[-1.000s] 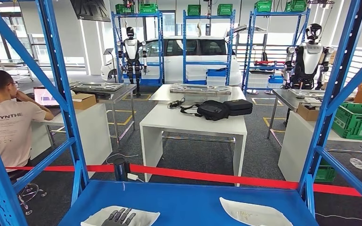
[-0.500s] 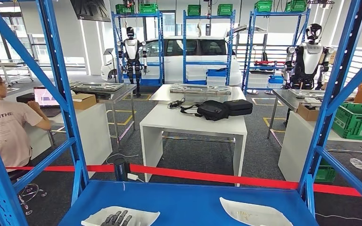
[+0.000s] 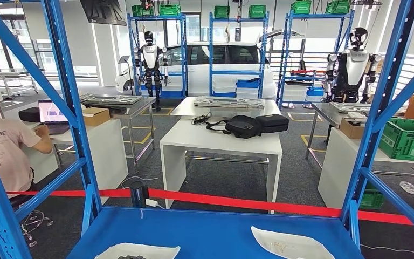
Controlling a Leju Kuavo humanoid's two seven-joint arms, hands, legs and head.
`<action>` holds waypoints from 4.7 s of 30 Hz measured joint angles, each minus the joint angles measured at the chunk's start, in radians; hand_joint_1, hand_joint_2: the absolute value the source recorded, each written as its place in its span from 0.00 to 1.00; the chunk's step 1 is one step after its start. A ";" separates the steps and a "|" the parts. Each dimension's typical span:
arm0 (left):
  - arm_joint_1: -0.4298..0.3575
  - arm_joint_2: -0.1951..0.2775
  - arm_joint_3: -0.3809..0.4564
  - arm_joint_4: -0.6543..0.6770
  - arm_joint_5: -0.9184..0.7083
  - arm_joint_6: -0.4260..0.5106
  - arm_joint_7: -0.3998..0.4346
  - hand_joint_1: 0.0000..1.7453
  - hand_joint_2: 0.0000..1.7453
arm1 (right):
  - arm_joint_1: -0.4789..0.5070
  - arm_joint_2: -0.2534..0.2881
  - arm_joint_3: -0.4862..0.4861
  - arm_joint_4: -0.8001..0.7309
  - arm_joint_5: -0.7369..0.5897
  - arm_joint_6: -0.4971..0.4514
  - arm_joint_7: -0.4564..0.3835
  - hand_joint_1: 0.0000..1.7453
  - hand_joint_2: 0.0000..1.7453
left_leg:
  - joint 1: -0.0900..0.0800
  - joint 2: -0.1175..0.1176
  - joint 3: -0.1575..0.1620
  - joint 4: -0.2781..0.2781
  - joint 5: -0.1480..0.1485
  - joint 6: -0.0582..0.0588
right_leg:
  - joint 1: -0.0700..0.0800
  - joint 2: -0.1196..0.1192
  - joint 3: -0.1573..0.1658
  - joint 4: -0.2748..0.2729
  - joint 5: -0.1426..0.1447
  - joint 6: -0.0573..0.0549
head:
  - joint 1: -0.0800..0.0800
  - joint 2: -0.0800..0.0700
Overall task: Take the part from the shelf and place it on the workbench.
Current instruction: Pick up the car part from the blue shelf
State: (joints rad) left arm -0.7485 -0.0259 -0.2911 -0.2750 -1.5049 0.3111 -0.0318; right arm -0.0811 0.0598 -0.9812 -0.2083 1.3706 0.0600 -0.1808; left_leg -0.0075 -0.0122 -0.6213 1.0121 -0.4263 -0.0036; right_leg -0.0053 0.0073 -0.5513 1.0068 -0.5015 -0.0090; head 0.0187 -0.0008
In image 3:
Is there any white curved plastic part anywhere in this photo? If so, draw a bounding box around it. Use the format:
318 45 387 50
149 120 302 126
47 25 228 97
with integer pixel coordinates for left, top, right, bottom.
251 226 336 259
94 243 181 259

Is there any blue steel shelf rack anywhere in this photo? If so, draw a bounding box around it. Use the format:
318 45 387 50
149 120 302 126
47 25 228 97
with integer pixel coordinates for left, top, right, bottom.
0 0 414 259
277 9 356 108
126 12 189 100
209 10 270 99

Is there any grey part tray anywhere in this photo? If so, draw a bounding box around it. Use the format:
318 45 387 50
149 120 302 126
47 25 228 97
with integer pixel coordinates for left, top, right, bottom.
80 93 143 106
194 95 266 110
330 101 372 114

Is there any red plastic part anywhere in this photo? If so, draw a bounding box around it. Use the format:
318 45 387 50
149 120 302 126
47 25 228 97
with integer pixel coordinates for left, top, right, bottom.
291 70 327 76

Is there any white desk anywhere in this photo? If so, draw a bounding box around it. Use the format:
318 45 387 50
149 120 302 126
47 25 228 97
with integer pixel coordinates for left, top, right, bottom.
32 118 129 205

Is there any red barrier belt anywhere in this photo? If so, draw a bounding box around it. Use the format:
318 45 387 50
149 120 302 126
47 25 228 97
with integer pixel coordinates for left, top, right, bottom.
6 187 414 228

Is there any black stool chrome base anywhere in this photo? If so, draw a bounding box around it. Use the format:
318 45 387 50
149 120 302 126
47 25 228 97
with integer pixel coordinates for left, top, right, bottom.
9 194 55 248

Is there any white table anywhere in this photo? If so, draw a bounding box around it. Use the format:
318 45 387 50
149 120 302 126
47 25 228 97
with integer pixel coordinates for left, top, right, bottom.
318 127 414 215
159 119 284 215

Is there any person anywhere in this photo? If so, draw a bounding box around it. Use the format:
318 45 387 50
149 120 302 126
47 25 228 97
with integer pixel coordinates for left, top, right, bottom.
0 83 54 208

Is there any black laptop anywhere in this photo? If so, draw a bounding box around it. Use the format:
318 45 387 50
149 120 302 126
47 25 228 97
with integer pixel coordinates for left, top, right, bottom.
38 99 71 136

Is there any black backpack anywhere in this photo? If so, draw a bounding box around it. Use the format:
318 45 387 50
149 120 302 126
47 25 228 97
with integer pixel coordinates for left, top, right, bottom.
205 114 264 140

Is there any black equipment case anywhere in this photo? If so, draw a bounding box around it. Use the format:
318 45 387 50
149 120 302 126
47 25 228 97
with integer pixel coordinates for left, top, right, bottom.
18 106 42 124

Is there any white car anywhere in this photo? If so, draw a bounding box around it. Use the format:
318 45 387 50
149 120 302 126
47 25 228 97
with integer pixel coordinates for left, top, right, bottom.
115 28 306 99

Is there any black zip case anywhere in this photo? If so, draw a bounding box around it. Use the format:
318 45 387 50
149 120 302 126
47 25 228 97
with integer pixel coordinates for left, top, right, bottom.
255 113 290 134

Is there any tablet on floor stand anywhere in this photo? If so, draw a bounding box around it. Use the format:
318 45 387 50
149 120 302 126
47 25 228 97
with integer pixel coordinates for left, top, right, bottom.
118 55 134 96

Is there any black and white humanoid robot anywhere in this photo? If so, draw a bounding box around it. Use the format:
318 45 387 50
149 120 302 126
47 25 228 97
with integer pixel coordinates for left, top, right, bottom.
134 31 170 112
323 27 383 104

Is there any blue storage bin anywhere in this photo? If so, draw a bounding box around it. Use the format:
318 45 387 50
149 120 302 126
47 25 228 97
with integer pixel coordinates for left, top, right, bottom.
306 85 325 97
236 78 260 89

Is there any green plastic crate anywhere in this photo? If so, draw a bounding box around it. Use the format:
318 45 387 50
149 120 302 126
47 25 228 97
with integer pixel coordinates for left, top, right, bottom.
291 0 312 15
158 4 182 16
359 184 384 210
214 5 231 19
326 0 353 14
248 4 267 19
378 117 414 163
132 4 154 17

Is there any black hanging display screen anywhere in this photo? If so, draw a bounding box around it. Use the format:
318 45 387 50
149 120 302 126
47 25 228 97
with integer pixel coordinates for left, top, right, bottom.
79 0 127 26

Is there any clear plastic bag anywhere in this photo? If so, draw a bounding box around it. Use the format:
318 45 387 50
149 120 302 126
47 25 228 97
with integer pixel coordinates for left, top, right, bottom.
399 180 414 195

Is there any black stanchion post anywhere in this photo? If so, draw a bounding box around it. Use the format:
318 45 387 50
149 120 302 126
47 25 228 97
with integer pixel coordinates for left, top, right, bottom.
130 180 149 209

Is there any black charger with cable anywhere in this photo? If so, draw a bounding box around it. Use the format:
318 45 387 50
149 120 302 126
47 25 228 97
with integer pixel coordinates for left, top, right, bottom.
191 112 213 126

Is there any white floor cable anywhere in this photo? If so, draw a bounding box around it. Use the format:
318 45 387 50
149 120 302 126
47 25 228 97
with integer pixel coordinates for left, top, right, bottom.
360 244 414 255

